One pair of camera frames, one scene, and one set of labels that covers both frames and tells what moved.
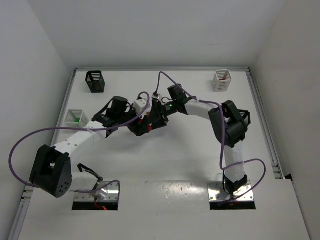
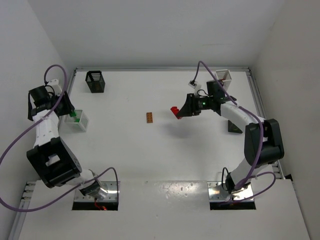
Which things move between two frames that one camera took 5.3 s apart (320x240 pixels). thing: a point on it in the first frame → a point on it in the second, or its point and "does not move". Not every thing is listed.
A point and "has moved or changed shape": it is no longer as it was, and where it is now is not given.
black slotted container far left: x=95 y=81 does not move
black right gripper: x=159 y=114 → x=193 y=105
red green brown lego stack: x=150 y=127 has moved or changed shape
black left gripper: x=136 y=125 → x=66 y=105
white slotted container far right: x=222 y=80 does not move
